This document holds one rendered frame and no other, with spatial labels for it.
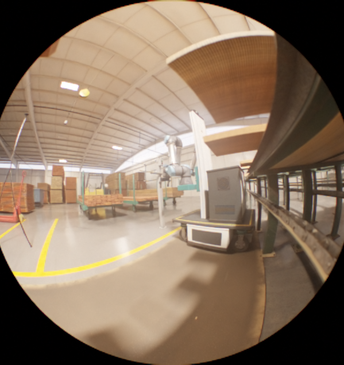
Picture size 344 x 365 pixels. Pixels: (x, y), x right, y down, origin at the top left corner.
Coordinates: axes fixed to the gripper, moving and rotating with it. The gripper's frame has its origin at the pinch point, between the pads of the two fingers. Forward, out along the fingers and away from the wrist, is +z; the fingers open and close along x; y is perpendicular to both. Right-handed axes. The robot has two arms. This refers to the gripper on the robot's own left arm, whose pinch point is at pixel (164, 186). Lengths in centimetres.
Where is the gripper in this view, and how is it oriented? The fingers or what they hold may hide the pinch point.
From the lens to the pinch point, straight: 156.6
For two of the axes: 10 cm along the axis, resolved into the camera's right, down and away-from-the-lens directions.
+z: -1.0, 9.5, 3.1
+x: -7.6, 1.3, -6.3
